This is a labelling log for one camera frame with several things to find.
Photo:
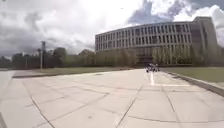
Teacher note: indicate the row of trees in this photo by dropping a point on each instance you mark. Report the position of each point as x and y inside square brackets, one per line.
[83, 58]

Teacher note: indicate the pale concrete slab plaza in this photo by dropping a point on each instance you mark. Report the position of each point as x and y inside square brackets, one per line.
[100, 100]

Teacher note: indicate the grass lawn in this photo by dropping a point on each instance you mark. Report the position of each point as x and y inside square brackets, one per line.
[196, 73]
[70, 70]

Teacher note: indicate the large curved office building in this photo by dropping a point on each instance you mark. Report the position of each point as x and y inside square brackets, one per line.
[156, 36]

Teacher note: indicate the pole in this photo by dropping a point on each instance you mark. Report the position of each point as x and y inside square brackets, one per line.
[41, 55]

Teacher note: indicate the concrete kerb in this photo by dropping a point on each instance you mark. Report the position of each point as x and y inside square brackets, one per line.
[196, 81]

